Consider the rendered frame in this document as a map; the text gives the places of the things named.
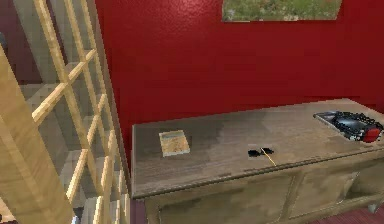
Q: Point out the tan book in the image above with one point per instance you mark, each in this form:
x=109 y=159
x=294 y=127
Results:
x=174 y=143

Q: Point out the wooden sideboard cabinet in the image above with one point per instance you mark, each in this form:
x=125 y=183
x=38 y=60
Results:
x=233 y=140

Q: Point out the small black glasses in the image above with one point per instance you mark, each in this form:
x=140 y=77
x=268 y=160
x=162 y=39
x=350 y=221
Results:
x=257 y=152

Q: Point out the yellow pencil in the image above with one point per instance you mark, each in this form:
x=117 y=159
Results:
x=268 y=157

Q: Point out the light wooden lattice shelf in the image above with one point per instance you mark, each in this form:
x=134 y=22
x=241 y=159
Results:
x=66 y=116

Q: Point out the black tray with red item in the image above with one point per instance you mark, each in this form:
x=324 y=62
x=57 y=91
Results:
x=351 y=125

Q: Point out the green framed wall picture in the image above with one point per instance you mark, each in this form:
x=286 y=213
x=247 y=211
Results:
x=281 y=9

